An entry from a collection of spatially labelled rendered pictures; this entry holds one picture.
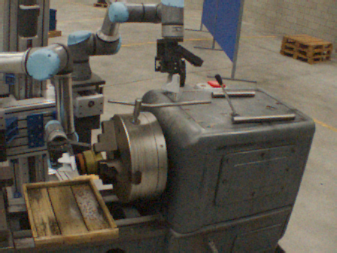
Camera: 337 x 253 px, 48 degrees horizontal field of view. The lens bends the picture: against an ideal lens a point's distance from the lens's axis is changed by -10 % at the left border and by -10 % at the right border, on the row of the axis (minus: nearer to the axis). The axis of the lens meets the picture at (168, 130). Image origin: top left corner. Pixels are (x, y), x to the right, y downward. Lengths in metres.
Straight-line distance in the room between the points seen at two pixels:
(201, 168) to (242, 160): 0.17
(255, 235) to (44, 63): 1.08
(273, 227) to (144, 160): 0.69
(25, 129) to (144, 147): 0.82
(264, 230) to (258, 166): 0.35
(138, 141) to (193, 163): 0.19
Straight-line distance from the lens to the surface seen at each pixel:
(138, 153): 1.33
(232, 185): 1.48
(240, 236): 1.67
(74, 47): 1.98
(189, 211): 1.43
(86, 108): 1.93
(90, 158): 1.41
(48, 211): 1.53
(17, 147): 2.03
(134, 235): 1.47
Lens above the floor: 1.78
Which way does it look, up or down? 24 degrees down
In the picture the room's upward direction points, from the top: 6 degrees clockwise
